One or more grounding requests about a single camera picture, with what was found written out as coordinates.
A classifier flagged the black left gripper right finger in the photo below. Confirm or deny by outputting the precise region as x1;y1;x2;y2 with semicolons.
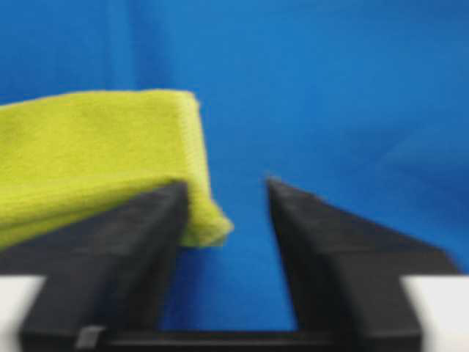
267;179;468;351

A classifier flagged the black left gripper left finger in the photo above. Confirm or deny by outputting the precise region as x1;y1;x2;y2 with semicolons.
1;182;188;351

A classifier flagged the yellow-green towel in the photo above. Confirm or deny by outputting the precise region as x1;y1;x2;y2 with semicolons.
1;89;233;248

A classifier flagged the blue table cloth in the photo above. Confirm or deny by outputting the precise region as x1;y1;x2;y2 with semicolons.
1;1;468;330

